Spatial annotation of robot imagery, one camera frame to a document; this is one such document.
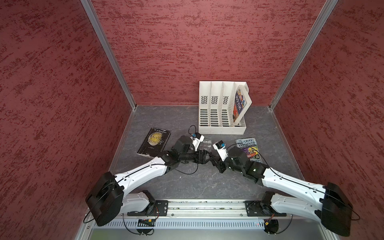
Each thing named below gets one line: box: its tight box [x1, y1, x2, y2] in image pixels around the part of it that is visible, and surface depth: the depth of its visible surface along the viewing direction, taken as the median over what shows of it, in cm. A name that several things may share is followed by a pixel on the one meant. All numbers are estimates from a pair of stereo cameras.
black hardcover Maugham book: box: [137, 127, 171, 158], surface depth 99 cm
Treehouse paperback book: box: [235, 137, 263, 164], surface depth 96 cm
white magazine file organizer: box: [198, 81, 249, 135], surface depth 106 cm
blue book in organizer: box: [232, 84, 252, 126], surface depth 99 cm
